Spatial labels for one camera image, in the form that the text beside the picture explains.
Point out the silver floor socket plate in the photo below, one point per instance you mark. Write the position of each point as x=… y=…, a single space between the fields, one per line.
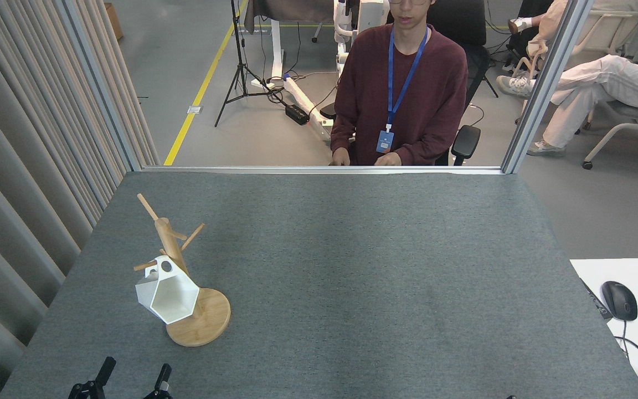
x=194 y=110

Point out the beige armchair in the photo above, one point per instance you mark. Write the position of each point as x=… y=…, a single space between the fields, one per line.
x=612 y=30

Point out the person's left hand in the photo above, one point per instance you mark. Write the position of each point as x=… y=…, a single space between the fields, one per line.
x=388 y=159

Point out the white-legged standing desk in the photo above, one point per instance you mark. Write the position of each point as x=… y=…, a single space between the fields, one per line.
x=277 y=50

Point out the person in tan clothes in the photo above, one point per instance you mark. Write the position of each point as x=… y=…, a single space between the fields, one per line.
x=546 y=19

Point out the grey chair with white legs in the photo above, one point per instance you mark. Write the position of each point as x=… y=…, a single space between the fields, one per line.
x=634 y=112

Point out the white hexagonal cup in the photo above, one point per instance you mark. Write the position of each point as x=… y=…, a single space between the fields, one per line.
x=172 y=296

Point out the white machine on stand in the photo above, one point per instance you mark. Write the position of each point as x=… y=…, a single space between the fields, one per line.
x=344 y=55

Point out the wooden cup rack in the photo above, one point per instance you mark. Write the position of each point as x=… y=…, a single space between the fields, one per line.
x=208 y=327

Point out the black computer mouse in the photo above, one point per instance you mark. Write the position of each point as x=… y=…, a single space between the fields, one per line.
x=619 y=300

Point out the black narrow device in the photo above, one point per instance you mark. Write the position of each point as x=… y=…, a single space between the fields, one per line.
x=597 y=302

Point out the person in white clothes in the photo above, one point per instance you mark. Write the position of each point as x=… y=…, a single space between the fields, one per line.
x=607 y=77

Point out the black tripod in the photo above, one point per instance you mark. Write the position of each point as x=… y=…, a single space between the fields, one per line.
x=238 y=55

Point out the silver table edge rail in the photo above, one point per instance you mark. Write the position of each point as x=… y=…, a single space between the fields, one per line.
x=319 y=169

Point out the black office chair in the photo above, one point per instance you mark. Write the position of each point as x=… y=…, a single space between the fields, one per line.
x=463 y=33

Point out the person at table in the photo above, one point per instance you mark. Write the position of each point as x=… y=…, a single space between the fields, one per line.
x=435 y=83

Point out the person's right hand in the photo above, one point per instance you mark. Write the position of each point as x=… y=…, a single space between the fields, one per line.
x=341 y=157

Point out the black power strip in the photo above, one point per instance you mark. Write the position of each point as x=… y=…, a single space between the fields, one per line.
x=297 y=114

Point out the silver post beside side table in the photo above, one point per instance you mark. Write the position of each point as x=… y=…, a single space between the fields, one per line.
x=546 y=83

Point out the brown cardboard box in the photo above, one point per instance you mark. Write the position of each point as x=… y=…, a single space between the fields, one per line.
x=113 y=21

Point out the beige curtain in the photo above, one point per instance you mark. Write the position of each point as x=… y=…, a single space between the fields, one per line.
x=9 y=166

